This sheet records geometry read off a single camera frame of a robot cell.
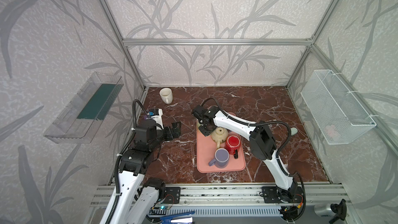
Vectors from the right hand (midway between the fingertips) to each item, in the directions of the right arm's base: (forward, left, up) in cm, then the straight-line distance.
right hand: (207, 125), depth 93 cm
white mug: (+23, +28, +3) cm, 37 cm away
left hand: (-9, +14, +21) cm, 27 cm away
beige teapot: (-8, -7, +3) cm, 11 cm away
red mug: (-13, -14, +3) cm, 19 cm away
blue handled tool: (-45, +13, -6) cm, 47 cm away
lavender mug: (-21, -7, +3) cm, 22 cm away
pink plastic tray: (-12, +1, -5) cm, 13 cm away
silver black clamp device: (-43, -50, +10) cm, 67 cm away
